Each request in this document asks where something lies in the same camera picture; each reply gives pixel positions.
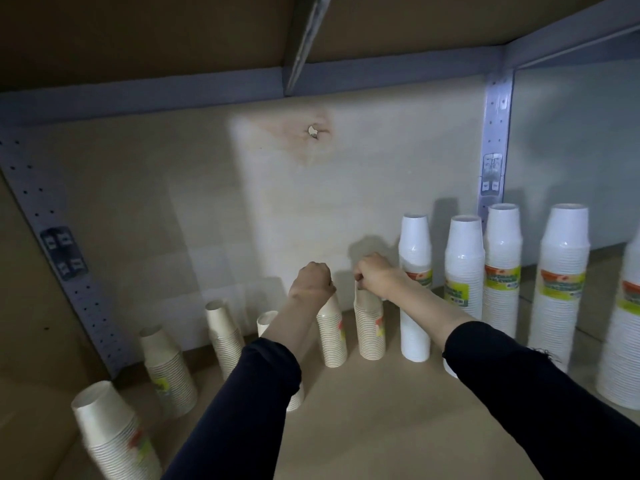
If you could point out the person's right hand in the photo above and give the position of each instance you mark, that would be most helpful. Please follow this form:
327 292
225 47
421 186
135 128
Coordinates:
380 274

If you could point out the white metal shelf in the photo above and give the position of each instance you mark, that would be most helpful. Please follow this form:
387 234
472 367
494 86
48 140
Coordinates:
390 424

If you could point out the person's left hand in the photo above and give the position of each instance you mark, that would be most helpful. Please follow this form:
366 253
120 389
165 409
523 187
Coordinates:
312 282

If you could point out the white cup stack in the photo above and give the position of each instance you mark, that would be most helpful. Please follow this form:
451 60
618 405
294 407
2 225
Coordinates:
415 244
557 304
622 344
502 294
465 254

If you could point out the person's left forearm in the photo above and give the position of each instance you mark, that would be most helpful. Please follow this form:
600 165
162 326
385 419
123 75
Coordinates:
240 404

